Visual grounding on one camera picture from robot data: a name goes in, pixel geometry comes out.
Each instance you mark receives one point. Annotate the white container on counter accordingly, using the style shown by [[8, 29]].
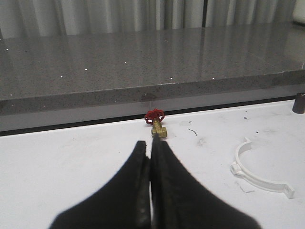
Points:
[[299, 11]]

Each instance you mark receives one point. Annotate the white half pipe clamp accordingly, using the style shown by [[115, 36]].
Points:
[[239, 169]]

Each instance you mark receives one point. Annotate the dark brown pipe coupling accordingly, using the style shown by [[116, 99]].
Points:
[[299, 104]]

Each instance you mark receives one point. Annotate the grey stone counter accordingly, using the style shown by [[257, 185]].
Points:
[[46, 82]]

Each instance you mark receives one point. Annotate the brass valve red handle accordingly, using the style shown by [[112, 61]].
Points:
[[154, 117]]

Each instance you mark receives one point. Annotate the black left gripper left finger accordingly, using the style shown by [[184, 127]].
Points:
[[122, 203]]

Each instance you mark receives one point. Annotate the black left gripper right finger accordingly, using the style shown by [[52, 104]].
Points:
[[181, 202]]

